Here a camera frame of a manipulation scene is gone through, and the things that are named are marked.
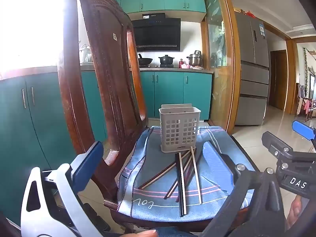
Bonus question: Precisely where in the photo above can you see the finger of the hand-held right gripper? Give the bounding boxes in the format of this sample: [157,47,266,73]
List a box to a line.
[292,120,316,142]
[262,131,295,159]

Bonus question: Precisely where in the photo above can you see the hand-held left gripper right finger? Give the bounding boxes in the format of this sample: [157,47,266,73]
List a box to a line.
[200,141,288,237]

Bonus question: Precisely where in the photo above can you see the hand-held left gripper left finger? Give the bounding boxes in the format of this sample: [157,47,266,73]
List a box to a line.
[21,141,104,237]

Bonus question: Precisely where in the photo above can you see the beige chopstick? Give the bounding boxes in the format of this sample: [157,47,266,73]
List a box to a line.
[190,146,202,203]

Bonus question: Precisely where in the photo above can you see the dark maroon chopstick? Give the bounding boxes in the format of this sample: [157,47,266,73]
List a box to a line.
[175,156,197,202]

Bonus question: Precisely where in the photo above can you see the white chopstick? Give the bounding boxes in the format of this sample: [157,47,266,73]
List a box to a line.
[178,153,187,215]

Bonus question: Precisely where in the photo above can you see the black chopstick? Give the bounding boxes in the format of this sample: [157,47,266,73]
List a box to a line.
[175,153,184,216]

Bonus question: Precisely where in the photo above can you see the brown chopstick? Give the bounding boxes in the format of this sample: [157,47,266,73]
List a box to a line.
[164,154,194,200]
[138,150,191,190]

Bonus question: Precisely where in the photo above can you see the grey plastic utensil holder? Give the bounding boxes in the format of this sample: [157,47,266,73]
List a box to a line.
[158,103,202,155]

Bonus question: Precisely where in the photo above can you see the person's right hand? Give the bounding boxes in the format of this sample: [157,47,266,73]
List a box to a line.
[285,195,310,230]

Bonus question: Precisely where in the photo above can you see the person's left hand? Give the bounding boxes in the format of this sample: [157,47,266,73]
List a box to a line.
[120,229,158,237]

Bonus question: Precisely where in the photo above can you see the dining chair with clothes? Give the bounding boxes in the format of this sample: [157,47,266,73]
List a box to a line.
[297,83,316,122]

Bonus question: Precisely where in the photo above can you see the brown wooden door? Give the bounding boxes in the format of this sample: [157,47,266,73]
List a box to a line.
[269,50,288,112]

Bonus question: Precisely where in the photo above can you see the teal base cabinet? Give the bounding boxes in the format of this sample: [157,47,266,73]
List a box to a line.
[139,71,213,122]
[0,70,108,228]

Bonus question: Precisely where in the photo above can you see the blue striped cloth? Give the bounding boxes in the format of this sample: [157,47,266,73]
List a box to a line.
[116,125,255,224]

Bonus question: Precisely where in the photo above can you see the grey refrigerator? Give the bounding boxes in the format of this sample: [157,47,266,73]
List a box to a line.
[234,11,270,127]

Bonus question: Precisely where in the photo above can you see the person's blue jeans leg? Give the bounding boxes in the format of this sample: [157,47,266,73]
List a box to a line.
[157,227,206,237]

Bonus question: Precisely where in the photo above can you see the carved wooden chair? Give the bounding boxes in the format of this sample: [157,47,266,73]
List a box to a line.
[57,0,258,235]

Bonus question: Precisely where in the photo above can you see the wood framed glass door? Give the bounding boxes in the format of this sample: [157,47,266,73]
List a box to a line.
[201,0,242,136]

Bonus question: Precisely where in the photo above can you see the white dish rack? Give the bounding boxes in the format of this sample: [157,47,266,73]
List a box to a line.
[79,44,94,64]

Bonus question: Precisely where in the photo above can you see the stainless steel pot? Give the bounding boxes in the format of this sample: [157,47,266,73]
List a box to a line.
[187,50,203,67]

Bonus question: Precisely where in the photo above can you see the black wok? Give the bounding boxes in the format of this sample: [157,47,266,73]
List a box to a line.
[137,54,154,66]

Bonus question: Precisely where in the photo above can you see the black clay pot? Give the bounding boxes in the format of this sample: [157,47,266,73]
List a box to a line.
[158,55,176,66]

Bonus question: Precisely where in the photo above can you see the black range hood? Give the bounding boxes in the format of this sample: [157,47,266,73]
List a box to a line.
[132,13,181,52]

